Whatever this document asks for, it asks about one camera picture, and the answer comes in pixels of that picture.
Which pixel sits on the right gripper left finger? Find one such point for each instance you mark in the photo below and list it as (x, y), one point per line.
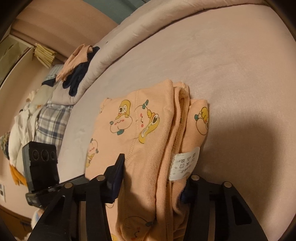
(60, 220)

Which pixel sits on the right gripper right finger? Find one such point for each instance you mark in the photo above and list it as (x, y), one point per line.
(233, 218)

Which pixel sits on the peach duck print shirt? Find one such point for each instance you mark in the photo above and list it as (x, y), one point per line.
(160, 131)

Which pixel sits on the white crumpled clothes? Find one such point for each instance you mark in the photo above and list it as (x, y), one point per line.
(25, 122)

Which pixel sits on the dark navy folded garment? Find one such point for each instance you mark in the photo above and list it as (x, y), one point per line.
(73, 80)

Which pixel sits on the striped blue folded cloth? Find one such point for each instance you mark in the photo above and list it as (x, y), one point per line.
(51, 77)

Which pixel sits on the yellow fringed cloth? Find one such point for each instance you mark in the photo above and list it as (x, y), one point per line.
(44, 55)

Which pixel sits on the folded peach garment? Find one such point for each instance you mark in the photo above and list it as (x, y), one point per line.
(77, 57)

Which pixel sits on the pink curtain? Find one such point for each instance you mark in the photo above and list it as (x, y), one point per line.
(62, 25)

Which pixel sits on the pink bed sheet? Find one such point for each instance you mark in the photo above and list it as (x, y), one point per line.
(241, 59)

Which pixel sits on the teal curtain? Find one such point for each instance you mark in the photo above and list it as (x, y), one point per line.
(117, 10)

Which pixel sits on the pink folded quilt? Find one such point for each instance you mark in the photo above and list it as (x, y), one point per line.
(140, 25)

